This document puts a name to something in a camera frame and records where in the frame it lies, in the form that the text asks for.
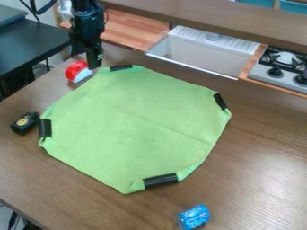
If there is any green cloth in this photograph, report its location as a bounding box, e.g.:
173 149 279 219
37 64 233 195

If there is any black table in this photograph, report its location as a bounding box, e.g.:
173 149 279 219
0 4 73 100

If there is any black toy with yellow mark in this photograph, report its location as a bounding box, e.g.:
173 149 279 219
9 111 42 136

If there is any toy stove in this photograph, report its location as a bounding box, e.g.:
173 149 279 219
247 45 307 95

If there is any toy sink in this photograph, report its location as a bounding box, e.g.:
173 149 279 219
144 24 262 81

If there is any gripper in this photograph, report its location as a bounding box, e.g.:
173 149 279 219
68 7 107 71

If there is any red and white toy nigiri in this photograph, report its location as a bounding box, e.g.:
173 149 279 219
63 60 94 84

